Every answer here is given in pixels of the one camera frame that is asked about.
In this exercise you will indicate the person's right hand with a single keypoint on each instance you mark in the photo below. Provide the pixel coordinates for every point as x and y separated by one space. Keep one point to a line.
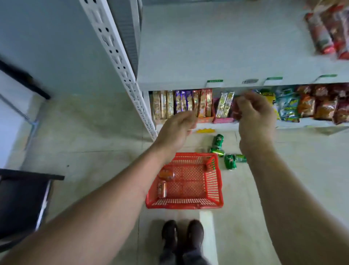
257 122

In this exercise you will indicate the person's left hand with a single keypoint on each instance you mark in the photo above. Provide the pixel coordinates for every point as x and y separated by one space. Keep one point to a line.
174 131

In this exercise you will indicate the person's left fingers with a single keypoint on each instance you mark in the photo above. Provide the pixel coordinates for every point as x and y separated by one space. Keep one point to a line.
188 118

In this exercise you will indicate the person's right fingers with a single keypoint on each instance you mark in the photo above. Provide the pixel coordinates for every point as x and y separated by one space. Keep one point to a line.
246 105

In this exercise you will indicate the person's left forearm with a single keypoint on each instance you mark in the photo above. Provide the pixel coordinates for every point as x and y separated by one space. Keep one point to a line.
101 207

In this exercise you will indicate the person's right forearm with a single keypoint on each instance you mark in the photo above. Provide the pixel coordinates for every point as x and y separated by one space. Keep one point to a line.
289 207

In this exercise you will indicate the dark red snack packet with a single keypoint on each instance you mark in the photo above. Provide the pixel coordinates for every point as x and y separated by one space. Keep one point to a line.
235 114

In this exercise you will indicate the orange display tray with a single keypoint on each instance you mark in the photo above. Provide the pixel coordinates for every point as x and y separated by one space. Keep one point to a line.
206 119

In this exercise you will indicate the green and white snack packet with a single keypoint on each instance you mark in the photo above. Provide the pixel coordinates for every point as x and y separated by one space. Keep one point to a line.
229 103
221 105

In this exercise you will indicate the purple biscuit packet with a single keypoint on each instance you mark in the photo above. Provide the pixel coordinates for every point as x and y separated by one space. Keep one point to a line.
189 100
177 101
183 100

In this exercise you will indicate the yellow floor tag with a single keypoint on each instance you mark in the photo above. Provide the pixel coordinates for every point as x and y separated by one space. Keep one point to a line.
206 130

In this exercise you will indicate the gold biscuit packet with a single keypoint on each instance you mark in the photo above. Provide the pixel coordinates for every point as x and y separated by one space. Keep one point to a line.
170 103
163 104
156 105

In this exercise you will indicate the grey price label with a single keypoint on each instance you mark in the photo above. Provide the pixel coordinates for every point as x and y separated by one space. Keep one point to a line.
250 81

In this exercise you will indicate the yellow and green snack bag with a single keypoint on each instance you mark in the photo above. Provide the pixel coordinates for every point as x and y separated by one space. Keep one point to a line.
270 98

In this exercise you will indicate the pink display tray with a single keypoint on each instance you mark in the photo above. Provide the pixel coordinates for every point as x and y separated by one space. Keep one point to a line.
222 120

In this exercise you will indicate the green and white price label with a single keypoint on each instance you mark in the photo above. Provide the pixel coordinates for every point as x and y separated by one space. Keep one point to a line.
214 83
325 78
273 81

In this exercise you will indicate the green drink can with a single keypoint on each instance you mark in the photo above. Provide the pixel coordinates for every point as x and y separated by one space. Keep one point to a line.
218 141
217 152
230 162
241 158

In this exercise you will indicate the blue and green snack bag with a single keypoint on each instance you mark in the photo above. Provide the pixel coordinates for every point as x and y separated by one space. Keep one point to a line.
289 106

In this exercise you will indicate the orange drink can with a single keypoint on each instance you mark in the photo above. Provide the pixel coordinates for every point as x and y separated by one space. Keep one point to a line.
162 189
166 174

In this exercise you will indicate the white metal shelf rack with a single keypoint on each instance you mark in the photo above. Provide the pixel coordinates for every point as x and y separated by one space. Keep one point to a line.
212 46

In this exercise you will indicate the red plastic shopping basket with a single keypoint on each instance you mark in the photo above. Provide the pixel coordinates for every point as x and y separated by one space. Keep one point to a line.
190 188

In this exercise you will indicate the row of orange snack bags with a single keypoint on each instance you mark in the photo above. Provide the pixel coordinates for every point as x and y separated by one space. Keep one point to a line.
325 107

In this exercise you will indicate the red tube snack packet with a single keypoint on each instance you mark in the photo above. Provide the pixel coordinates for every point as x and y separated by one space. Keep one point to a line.
320 34
339 32

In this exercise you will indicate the person's black right shoe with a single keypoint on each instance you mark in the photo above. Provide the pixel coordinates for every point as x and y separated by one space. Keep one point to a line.
195 234

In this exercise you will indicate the person's black shoe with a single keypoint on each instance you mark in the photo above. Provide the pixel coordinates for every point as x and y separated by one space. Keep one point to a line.
195 234
169 233

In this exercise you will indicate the person's black left shoe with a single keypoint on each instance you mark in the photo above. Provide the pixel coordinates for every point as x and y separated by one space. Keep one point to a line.
169 233

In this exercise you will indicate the black chair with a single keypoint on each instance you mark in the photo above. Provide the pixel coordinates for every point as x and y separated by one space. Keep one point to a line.
21 202

